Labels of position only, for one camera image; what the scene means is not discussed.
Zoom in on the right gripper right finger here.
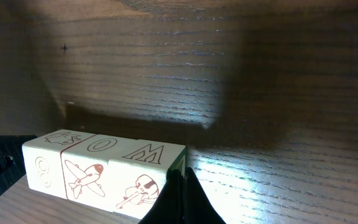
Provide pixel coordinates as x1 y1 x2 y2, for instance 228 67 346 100
183 167 226 224

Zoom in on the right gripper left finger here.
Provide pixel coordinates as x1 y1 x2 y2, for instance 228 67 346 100
139 169 183 224

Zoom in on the white block green Z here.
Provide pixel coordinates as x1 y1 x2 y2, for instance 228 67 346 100
22 129 92 198

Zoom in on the white block letter M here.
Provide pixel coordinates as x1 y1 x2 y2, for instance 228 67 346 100
108 140 187 219

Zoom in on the white block soccer ball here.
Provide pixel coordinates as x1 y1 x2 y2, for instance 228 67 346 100
60 134 135 212

